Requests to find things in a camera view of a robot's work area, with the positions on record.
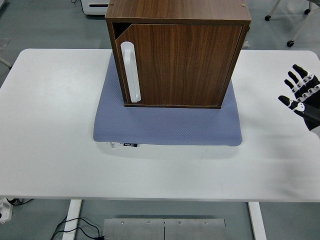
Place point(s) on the dark mat label tag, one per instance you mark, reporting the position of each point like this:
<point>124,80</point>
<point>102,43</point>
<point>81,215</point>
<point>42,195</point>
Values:
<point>131,145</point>

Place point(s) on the grey metal plate with screws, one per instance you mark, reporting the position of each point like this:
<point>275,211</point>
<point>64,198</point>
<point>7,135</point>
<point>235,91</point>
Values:
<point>135,230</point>

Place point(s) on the white appliance with slot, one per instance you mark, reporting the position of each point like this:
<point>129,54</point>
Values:
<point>96,8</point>

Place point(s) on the clear plastic floor piece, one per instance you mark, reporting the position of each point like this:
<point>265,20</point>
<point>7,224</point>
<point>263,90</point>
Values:
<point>4,42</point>

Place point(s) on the blue-grey textured mat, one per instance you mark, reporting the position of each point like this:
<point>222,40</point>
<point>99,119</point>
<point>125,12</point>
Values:
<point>162,125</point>

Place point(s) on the white chair with caster wheels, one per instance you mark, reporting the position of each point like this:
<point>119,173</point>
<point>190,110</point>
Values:
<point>290,43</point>

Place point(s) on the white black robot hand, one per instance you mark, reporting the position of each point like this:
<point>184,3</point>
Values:
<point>310,110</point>

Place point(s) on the white power strip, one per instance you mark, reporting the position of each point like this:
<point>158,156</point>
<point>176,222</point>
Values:
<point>4,211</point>

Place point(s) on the brown wooden cabinet door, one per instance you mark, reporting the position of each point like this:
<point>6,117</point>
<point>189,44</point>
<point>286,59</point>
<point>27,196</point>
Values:
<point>185,65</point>

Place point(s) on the brown wooden cabinet body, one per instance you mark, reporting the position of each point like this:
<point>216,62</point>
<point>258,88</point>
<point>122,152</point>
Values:
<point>175,11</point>

